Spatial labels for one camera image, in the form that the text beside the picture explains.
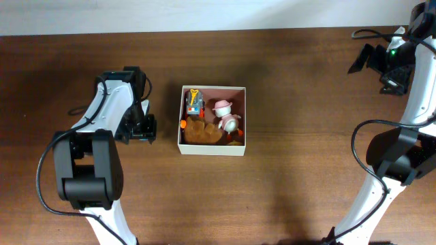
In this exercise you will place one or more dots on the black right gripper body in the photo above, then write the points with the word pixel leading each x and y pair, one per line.
pixel 380 58

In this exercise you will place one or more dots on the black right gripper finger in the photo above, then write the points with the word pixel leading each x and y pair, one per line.
pixel 361 59
pixel 392 88

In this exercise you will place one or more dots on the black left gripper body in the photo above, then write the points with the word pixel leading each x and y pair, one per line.
pixel 143 128

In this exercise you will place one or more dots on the red grey toy truck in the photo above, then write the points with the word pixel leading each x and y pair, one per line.
pixel 194 103

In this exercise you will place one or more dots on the brown plush toy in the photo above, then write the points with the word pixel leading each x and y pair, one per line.
pixel 197 131

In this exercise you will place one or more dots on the pink white duck toy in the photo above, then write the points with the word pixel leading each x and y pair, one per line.
pixel 228 122

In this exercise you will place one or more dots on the yellow round toy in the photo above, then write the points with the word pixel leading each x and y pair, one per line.
pixel 235 143

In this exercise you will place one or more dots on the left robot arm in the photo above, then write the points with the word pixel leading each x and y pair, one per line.
pixel 89 174

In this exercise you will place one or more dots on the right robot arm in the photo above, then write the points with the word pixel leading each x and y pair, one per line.
pixel 406 152

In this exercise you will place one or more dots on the white cardboard box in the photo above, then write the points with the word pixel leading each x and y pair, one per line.
pixel 212 94

